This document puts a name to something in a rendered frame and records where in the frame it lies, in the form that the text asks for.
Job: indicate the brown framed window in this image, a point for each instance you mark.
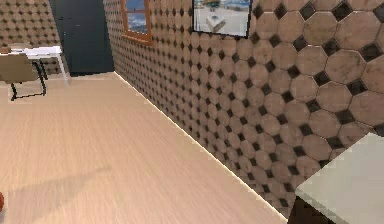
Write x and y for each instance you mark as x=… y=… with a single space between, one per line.
x=137 y=20

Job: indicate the dark room door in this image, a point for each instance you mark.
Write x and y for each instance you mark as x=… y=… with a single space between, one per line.
x=83 y=36

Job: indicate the white table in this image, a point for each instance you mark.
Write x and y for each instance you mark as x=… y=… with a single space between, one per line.
x=43 y=52

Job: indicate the pale green top cabinet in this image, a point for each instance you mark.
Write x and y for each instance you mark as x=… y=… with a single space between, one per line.
x=350 y=180

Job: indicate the brown chair black legs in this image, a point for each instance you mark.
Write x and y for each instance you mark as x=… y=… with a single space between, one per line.
x=18 y=68

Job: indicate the orange ball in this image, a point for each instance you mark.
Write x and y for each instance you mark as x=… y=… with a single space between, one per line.
x=1 y=201

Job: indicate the black framed wall picture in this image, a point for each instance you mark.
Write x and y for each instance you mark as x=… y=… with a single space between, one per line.
x=221 y=16

